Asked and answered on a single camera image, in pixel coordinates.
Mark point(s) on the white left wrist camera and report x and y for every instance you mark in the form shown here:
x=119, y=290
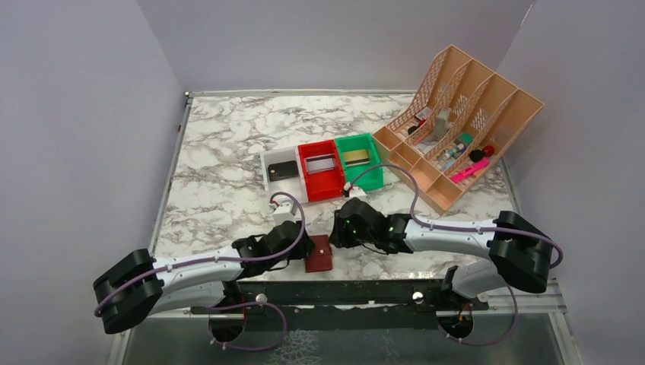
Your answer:
x=283, y=211

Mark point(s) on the silver card in red bin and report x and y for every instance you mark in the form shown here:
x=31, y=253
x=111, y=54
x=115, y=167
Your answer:
x=321, y=163

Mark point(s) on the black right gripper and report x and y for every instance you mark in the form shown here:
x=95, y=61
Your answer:
x=340, y=231

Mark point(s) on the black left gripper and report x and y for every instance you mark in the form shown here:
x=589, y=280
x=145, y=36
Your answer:
x=306, y=244

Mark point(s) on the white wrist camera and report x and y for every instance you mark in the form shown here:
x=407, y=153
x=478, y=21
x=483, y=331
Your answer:
x=283, y=211
x=350, y=191

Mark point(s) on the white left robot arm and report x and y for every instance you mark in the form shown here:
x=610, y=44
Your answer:
x=140, y=285

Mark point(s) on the grey box in organizer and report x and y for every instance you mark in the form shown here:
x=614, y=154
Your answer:
x=441, y=121

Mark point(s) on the green capped tube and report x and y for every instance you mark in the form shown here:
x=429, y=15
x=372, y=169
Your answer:
x=461, y=143

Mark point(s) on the gold card in green bin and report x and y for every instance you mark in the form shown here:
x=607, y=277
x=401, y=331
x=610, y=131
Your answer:
x=356, y=157

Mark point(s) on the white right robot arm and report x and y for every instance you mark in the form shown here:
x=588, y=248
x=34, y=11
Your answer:
x=510, y=250

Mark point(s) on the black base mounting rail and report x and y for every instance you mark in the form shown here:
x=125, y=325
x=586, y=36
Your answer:
x=338, y=305

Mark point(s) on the green plastic bin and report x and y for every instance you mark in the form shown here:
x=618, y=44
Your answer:
x=371, y=180

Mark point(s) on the red black round item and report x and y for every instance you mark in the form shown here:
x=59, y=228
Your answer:
x=477, y=155

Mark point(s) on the red plastic bin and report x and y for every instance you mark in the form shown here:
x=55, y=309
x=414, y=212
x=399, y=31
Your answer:
x=325, y=185

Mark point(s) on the white plastic bin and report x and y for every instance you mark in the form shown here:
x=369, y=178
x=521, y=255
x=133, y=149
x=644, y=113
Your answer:
x=294, y=186

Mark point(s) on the red leather card holder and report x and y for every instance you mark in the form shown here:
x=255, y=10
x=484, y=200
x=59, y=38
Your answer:
x=320, y=259

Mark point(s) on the beige desk organizer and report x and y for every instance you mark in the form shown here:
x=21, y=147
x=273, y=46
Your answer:
x=484, y=104

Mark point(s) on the pink highlighter marker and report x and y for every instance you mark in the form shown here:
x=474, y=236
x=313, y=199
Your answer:
x=470, y=170

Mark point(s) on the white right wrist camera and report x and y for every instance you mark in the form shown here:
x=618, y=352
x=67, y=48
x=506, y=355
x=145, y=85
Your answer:
x=350, y=191

